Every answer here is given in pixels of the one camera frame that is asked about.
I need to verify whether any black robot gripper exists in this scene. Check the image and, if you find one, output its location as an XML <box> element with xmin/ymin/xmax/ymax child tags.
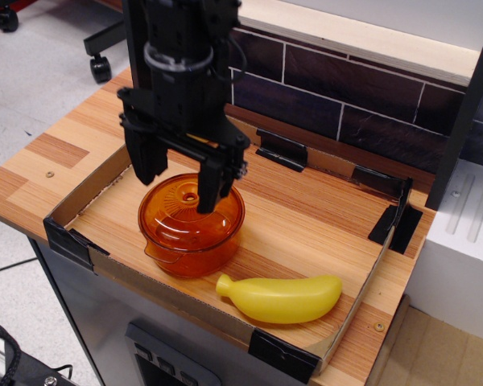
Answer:
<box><xmin>118</xmin><ymin>71</ymin><xmax>250</xmax><ymax>214</ymax></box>

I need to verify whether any orange transparent pot lid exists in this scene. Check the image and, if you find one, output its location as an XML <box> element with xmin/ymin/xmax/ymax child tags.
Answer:
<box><xmin>138</xmin><ymin>174</ymin><xmax>245</xmax><ymax>250</ymax></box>

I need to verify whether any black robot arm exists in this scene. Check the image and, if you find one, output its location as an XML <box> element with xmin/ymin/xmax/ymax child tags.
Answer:
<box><xmin>118</xmin><ymin>1</ymin><xmax>250</xmax><ymax>213</ymax></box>

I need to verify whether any orange transparent plastic pot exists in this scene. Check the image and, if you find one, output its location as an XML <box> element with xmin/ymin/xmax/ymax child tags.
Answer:
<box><xmin>138</xmin><ymin>173</ymin><xmax>245</xmax><ymax>277</ymax></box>

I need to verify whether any black office chair base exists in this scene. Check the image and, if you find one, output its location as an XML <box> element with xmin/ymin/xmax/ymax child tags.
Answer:
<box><xmin>83</xmin><ymin>21</ymin><xmax>126</xmax><ymax>84</ymax></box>

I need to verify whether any yellow toy banana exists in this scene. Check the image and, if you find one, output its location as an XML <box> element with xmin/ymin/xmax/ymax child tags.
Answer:
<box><xmin>216</xmin><ymin>274</ymin><xmax>342</xmax><ymax>324</ymax></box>

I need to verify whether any grey toy oven front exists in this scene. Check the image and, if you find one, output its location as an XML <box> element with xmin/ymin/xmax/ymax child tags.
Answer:
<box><xmin>125</xmin><ymin>322</ymin><xmax>222</xmax><ymax>386</ymax></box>

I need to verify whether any black caster wheel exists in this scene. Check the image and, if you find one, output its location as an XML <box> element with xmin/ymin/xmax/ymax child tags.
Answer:
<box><xmin>0</xmin><ymin>7</ymin><xmax>19</xmax><ymax>33</ymax></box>

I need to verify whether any white toy sink drainboard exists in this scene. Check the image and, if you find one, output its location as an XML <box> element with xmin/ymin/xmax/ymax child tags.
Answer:
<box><xmin>406</xmin><ymin>160</ymin><xmax>483</xmax><ymax>339</ymax></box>

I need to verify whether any black braided cable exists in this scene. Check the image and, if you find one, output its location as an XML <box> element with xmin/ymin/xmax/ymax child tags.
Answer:
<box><xmin>0</xmin><ymin>315</ymin><xmax>73</xmax><ymax>386</ymax></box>

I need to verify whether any black vertical post right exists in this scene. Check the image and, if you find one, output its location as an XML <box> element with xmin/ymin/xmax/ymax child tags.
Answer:
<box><xmin>425</xmin><ymin>47</ymin><xmax>483</xmax><ymax>211</ymax></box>

